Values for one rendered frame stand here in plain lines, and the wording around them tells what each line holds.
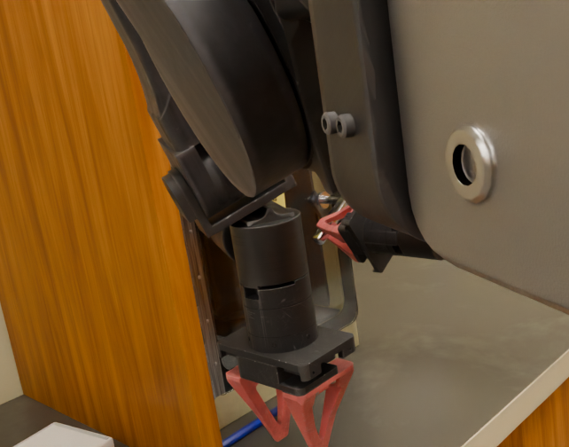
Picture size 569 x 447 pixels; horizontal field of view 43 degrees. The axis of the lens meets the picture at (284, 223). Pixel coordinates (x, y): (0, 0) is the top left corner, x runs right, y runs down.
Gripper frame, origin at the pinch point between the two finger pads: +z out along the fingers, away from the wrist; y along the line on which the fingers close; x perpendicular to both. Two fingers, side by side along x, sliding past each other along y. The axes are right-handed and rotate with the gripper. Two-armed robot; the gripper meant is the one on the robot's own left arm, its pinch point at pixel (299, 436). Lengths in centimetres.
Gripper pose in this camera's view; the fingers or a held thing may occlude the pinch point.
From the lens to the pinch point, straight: 63.8
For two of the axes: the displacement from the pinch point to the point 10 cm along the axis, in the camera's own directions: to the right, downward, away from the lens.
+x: -6.8, 2.7, -6.8
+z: 1.5, 9.6, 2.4
